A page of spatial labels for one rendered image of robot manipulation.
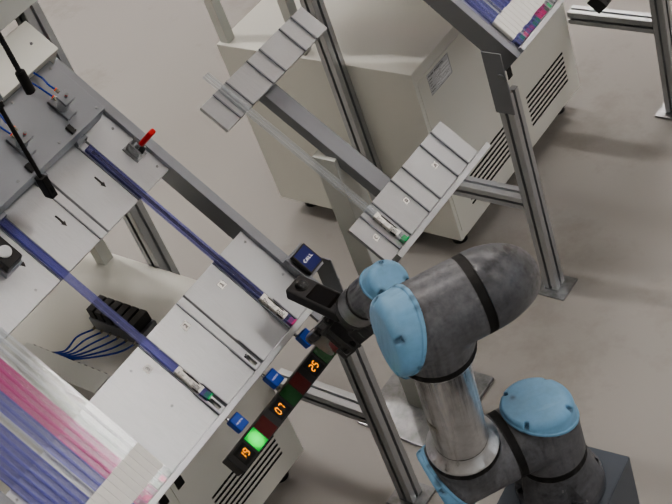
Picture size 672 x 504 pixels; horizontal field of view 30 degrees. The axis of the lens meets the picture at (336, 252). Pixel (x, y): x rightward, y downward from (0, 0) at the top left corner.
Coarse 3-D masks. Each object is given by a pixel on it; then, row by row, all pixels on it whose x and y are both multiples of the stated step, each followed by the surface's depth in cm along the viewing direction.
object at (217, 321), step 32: (224, 256) 236; (256, 256) 239; (192, 288) 232; (224, 288) 234; (192, 320) 229; (224, 320) 232; (256, 320) 234; (192, 352) 227; (224, 352) 229; (256, 352) 231; (128, 384) 221; (160, 384) 223; (224, 384) 227; (128, 416) 219; (160, 416) 221; (192, 416) 223; (160, 448) 219
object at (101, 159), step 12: (96, 156) 233; (108, 168) 233; (120, 180) 234; (132, 180) 234; (144, 192) 234; (156, 204) 234; (168, 216) 234; (180, 228) 234; (192, 240) 234; (204, 252) 235; (216, 252) 235; (228, 264) 235; (240, 276) 235; (252, 288) 235; (288, 324) 235
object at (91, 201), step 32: (96, 128) 237; (64, 160) 232; (128, 160) 236; (32, 192) 227; (64, 192) 230; (96, 192) 232; (128, 192) 234; (32, 224) 225; (64, 224) 227; (96, 224) 230; (32, 256) 223; (64, 256) 225; (0, 288) 219; (32, 288) 221; (0, 320) 217
